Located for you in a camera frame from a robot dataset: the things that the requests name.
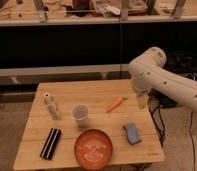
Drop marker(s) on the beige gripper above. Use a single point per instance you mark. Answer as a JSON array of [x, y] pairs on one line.
[[142, 101]]

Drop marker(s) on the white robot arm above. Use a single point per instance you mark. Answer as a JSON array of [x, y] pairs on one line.
[[147, 73]]

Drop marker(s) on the clear plastic bottle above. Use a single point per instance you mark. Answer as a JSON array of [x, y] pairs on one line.
[[51, 105]]

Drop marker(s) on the orange carrot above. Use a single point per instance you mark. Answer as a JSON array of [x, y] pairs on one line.
[[115, 104]]

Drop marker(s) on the blue sponge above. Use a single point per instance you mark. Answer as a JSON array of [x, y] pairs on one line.
[[132, 134]]

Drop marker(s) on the clear plastic cup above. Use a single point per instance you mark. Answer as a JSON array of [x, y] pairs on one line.
[[80, 114]]

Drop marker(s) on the orange plate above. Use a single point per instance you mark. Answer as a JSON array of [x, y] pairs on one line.
[[93, 149]]

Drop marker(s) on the black striped box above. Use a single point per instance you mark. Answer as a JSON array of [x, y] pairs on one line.
[[50, 144]]

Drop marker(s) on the long background workbench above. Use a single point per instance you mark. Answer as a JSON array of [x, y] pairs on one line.
[[86, 12]]

